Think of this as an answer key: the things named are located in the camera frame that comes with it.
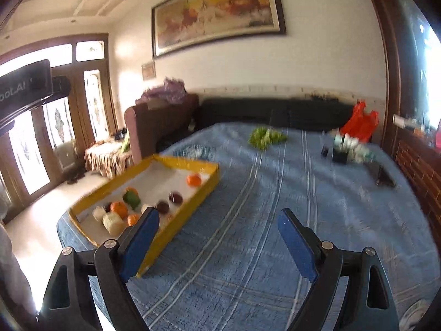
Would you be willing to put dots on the purple cloth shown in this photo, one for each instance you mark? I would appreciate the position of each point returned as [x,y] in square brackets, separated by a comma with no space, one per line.
[168,89]

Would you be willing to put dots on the green leafy vegetable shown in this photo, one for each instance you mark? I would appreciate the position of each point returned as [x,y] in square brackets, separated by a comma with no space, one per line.
[265,138]

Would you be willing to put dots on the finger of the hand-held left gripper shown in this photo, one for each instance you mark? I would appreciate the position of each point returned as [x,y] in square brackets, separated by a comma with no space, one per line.
[62,84]

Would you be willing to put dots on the table with patterned cloth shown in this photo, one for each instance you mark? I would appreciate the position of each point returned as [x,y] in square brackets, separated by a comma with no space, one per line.
[103,160]

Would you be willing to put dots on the black pouch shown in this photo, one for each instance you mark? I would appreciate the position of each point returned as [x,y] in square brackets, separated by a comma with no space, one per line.
[384,178]

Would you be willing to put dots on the brown sofa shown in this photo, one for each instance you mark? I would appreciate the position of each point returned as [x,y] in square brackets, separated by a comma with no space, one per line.
[144,127]

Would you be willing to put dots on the green pear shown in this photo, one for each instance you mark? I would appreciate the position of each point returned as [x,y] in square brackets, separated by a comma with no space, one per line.
[132,200]

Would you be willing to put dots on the person's grey clothing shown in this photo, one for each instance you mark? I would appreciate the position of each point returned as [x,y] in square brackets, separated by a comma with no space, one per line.
[13,269]

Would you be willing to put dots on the small wall frame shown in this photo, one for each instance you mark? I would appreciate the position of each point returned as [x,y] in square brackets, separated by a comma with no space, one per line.
[148,71]

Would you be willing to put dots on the black organizer box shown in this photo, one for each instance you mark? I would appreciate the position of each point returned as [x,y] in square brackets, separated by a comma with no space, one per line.
[341,155]

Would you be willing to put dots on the black sofa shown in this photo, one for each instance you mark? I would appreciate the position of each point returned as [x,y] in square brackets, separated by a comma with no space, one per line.
[258,112]

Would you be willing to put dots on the blue striped blanket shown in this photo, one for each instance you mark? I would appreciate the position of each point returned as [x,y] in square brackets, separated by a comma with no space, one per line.
[241,231]

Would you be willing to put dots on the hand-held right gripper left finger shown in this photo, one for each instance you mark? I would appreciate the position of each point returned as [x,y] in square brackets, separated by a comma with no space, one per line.
[141,244]

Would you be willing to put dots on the wooden framed window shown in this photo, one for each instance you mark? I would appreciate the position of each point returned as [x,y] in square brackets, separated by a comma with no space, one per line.
[389,41]

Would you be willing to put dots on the orange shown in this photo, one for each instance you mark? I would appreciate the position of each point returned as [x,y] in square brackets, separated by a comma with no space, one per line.
[132,190]
[132,220]
[194,179]
[119,208]

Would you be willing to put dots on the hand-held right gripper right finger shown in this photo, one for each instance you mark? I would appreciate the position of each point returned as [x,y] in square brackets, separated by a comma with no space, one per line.
[298,244]

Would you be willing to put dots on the yellow cardboard tray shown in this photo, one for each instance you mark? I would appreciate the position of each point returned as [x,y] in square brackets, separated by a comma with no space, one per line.
[162,176]

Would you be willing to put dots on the red plastic bag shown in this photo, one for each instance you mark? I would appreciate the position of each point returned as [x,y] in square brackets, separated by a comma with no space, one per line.
[360,122]

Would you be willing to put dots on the wooden glass door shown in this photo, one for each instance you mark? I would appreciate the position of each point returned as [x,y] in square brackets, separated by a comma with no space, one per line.
[34,151]

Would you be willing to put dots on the green plastic item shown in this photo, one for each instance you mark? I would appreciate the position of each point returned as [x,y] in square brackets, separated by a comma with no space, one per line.
[125,143]

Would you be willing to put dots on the large framed painting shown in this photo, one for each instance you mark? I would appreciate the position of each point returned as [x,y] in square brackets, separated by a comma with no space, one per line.
[220,10]

